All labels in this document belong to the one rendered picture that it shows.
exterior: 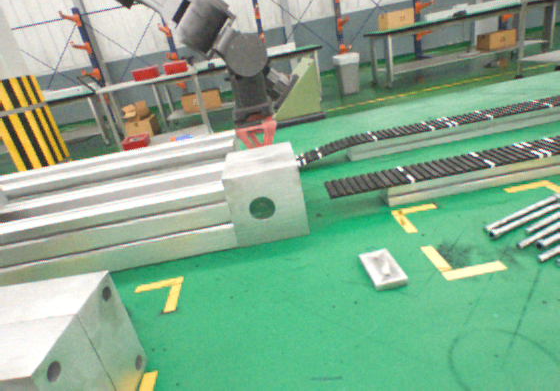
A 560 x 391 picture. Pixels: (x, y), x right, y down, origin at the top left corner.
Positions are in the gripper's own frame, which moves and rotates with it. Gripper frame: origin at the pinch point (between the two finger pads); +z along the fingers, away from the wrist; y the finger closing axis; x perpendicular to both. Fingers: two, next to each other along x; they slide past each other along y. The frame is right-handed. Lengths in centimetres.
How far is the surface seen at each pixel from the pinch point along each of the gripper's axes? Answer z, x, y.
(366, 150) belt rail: 3.0, 18.6, 1.2
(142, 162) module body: -4.0, -19.6, 5.0
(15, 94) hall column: -14, -204, -253
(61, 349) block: -4.7, -11.9, 45.5
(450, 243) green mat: 4.2, 18.6, 30.8
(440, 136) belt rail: 3.1, 31.9, 1.2
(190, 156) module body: -3.4, -11.7, 5.0
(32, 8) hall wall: -154, -419, -743
